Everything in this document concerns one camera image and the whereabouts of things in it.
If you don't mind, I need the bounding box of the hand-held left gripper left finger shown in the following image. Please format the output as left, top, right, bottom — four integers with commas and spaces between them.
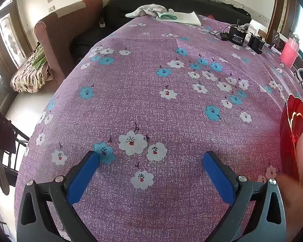
16, 150, 100, 242

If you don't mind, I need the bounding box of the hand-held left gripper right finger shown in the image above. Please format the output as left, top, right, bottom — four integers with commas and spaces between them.
203, 151, 287, 242

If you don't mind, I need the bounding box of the red plate with gold rim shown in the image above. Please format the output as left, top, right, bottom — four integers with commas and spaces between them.
279, 94, 303, 182

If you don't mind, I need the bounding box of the purple floral tablecloth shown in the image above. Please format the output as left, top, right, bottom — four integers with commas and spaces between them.
15, 14, 303, 242

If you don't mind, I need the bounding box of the brown patterned blanket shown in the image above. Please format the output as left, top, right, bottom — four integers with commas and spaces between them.
11, 43, 52, 93

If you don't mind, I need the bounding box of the black battery box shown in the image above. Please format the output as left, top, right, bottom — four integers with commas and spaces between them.
228, 25, 248, 46

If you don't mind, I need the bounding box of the pink ribbed cup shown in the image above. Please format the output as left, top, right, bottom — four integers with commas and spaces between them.
280, 37, 300, 68

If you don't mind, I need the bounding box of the brown armchair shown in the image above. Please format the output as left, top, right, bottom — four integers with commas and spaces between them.
35, 0, 103, 81

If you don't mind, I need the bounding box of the black phone stand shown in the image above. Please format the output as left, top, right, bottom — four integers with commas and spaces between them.
269, 29, 281, 49

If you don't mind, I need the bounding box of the wooden door with glass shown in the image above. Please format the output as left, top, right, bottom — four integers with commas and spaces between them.
0, 0, 33, 106

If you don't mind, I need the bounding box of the white crumpled cloth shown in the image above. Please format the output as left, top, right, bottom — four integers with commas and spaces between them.
125, 4, 175, 18

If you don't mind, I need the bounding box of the black sofa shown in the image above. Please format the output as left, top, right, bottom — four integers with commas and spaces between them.
70, 0, 251, 58

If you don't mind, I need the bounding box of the black cable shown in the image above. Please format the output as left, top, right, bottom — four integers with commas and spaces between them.
209, 31, 230, 41

